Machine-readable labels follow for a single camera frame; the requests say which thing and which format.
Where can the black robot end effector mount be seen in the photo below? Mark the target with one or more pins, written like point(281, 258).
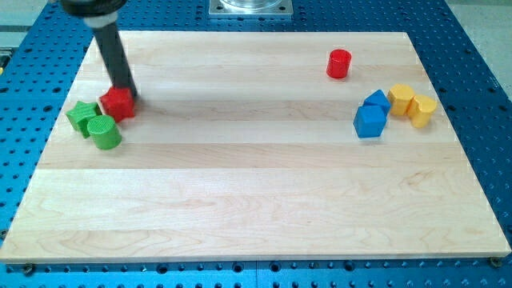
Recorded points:
point(94, 13)

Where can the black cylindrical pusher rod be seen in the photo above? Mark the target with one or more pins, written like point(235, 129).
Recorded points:
point(114, 57)

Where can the red star block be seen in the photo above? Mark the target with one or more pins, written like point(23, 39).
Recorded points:
point(118, 103)

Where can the green star block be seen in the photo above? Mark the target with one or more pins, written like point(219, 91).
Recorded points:
point(81, 114)

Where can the blue perforated metal table plate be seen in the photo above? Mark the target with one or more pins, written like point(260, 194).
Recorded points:
point(41, 71)

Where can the green cylinder block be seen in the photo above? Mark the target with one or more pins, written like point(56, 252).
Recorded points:
point(104, 132)

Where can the light wooden board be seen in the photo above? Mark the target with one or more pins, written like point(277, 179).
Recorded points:
point(243, 148)

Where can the red cylinder block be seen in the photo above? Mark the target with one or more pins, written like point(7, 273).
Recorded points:
point(338, 63)

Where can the blue cube block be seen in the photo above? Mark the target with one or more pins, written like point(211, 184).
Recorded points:
point(369, 121)

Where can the blue triangular block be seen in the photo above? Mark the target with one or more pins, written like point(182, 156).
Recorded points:
point(378, 98)

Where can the yellow hexagon block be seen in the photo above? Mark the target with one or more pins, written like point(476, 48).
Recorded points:
point(400, 96)

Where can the yellow heart block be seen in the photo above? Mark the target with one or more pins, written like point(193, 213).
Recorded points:
point(420, 110)

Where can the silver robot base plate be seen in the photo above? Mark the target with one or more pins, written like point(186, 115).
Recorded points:
point(250, 7)

